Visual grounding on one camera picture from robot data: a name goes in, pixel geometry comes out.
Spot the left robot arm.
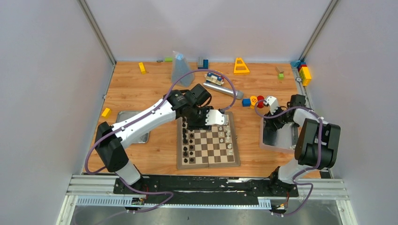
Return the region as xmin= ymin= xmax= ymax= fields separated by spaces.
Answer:
xmin=94 ymin=84 xmax=213 ymax=194

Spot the silver toy microphone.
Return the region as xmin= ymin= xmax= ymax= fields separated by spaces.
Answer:
xmin=203 ymin=82 xmax=244 ymax=99

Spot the aluminium frame post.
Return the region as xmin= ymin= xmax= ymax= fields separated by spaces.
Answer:
xmin=299 ymin=0 xmax=340 ymax=61
xmin=77 ymin=0 xmax=117 ymax=67

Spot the yellow no-entry sign block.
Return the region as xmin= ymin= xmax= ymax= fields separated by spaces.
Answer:
xmin=250 ymin=96 xmax=258 ymax=109

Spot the silver metal tin lid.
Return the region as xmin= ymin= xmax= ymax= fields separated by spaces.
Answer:
xmin=115 ymin=111 xmax=152 ymax=144

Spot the blue duplo brick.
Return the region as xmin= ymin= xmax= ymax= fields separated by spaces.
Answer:
xmin=242 ymin=98 xmax=251 ymax=107

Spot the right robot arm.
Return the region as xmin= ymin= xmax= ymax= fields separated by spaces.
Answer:
xmin=260 ymin=94 xmax=341 ymax=196

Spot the blue bubble-wrapped cone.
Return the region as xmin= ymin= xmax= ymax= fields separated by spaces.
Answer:
xmin=171 ymin=51 xmax=195 ymax=87

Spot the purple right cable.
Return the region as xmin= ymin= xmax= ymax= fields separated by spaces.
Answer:
xmin=254 ymin=99 xmax=324 ymax=217

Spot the yellow curved block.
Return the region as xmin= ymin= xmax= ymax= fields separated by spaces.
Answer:
xmin=138 ymin=62 xmax=147 ymax=74

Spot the white blue toy car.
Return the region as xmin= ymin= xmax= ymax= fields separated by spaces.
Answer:
xmin=205 ymin=72 xmax=224 ymax=86

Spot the red rounded block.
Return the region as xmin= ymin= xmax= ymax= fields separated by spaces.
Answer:
xmin=257 ymin=95 xmax=264 ymax=108

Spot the wooden chess board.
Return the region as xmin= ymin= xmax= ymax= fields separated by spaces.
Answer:
xmin=176 ymin=112 xmax=241 ymax=170

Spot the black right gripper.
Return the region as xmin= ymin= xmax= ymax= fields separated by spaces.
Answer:
xmin=263 ymin=104 xmax=295 ymax=132

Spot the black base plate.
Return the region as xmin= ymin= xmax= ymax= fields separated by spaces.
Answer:
xmin=133 ymin=175 xmax=299 ymax=205

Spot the aluminium frame post left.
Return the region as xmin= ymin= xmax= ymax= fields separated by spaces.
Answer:
xmin=77 ymin=0 xmax=117 ymax=67

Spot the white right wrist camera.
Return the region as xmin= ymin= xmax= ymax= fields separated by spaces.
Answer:
xmin=264 ymin=96 xmax=279 ymax=115

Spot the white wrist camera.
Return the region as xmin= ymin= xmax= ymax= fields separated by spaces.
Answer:
xmin=205 ymin=109 xmax=227 ymax=126
xmin=264 ymin=96 xmax=279 ymax=115

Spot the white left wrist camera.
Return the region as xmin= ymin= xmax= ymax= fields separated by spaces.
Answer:
xmin=205 ymin=109 xmax=227 ymax=126

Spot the colourful brick stack right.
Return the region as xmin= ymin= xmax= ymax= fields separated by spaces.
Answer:
xmin=297 ymin=62 xmax=312 ymax=86

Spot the yellow wooden block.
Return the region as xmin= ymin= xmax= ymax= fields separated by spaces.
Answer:
xmin=101 ymin=107 xmax=112 ymax=119

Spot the aluminium frame post right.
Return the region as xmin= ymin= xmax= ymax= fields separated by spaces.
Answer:
xmin=299 ymin=0 xmax=340 ymax=61

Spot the yellow triangle toy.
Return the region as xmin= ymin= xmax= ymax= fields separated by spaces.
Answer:
xmin=233 ymin=58 xmax=250 ymax=75

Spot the blue grey brick stack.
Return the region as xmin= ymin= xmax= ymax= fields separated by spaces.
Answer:
xmin=197 ymin=57 xmax=209 ymax=69

